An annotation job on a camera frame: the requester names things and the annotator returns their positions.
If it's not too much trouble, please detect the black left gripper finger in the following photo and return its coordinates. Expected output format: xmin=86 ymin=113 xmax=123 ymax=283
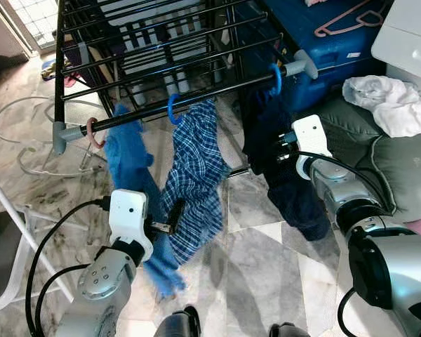
xmin=167 ymin=199 xmax=187 ymax=234

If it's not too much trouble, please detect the navy blue garment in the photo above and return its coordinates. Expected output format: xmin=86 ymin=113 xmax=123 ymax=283
xmin=242 ymin=88 xmax=332 ymax=242

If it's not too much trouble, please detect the blue plastic hanger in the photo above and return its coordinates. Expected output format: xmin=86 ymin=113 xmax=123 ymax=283
xmin=166 ymin=93 xmax=185 ymax=126
xmin=268 ymin=63 xmax=283 ymax=98

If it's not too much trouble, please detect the pink plastic hanger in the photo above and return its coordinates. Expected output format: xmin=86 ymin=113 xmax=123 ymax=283
xmin=86 ymin=117 xmax=106 ymax=150
xmin=314 ymin=0 xmax=387 ymax=37

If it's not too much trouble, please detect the blue plaid shirt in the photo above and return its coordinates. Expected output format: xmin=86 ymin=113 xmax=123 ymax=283
xmin=160 ymin=98 xmax=232 ymax=266

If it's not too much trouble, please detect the light blue shirt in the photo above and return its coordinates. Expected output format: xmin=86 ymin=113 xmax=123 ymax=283
xmin=102 ymin=103 xmax=188 ymax=299

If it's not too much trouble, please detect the black metal drying rack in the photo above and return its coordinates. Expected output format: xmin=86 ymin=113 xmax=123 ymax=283
xmin=53 ymin=0 xmax=320 ymax=176

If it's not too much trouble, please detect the blue plastic storage box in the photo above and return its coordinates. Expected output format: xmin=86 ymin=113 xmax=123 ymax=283
xmin=235 ymin=0 xmax=394 ymax=113

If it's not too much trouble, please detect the dark green sofa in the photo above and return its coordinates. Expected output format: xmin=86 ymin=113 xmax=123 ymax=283
xmin=312 ymin=95 xmax=421 ymax=225

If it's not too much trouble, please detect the crumpled white cloth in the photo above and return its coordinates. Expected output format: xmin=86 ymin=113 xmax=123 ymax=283
xmin=342 ymin=75 xmax=421 ymax=138

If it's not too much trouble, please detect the black right robot leg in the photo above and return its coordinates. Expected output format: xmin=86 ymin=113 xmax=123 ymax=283
xmin=269 ymin=322 xmax=309 ymax=337

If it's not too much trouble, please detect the white plastic box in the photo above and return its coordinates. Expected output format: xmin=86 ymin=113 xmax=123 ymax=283
xmin=370 ymin=0 xmax=421 ymax=85

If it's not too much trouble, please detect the dark purple bin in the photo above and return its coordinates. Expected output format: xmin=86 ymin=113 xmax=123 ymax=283
xmin=63 ymin=32 xmax=113 ymax=88

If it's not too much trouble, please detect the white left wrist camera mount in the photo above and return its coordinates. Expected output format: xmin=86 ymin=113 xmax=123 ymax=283
xmin=109 ymin=189 xmax=155 ymax=262

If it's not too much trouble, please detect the grey slatted frame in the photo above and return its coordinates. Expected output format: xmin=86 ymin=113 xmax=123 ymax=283
xmin=119 ymin=0 xmax=222 ymax=78

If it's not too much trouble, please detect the white wire stand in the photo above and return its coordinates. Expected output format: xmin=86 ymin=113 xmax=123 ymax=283
xmin=0 ymin=95 xmax=109 ymax=178

